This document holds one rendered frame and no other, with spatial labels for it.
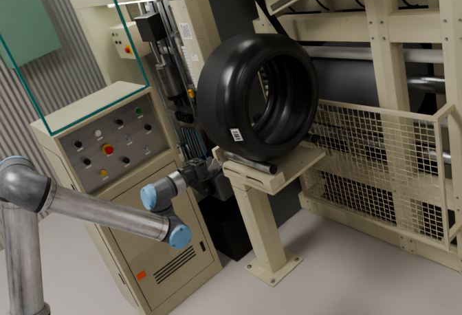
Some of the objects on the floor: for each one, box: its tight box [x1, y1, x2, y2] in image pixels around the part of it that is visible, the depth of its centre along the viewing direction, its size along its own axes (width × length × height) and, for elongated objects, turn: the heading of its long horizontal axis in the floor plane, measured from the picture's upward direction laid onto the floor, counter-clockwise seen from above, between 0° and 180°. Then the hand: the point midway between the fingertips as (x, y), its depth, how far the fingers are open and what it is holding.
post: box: [158, 0, 287, 274], centre depth 218 cm, size 13×13×250 cm
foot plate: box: [243, 248, 304, 287], centre depth 271 cm, size 27×27×2 cm
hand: (220, 165), depth 190 cm, fingers closed
